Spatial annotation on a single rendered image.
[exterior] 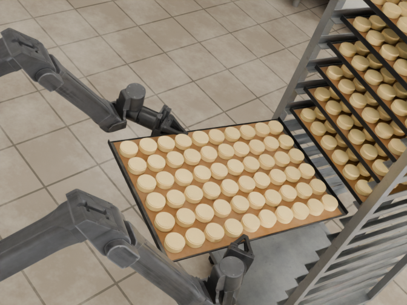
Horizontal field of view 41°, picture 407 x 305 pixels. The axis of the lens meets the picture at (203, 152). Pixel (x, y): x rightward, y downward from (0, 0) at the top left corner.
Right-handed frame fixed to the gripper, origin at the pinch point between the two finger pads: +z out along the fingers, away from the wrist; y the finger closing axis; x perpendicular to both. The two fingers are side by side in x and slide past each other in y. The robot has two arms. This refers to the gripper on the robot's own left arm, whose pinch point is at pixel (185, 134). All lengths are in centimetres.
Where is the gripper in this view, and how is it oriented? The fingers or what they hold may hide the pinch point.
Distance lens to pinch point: 162.3
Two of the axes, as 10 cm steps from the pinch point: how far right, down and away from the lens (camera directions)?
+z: 9.1, 4.1, -0.1
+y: -2.8, 6.5, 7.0
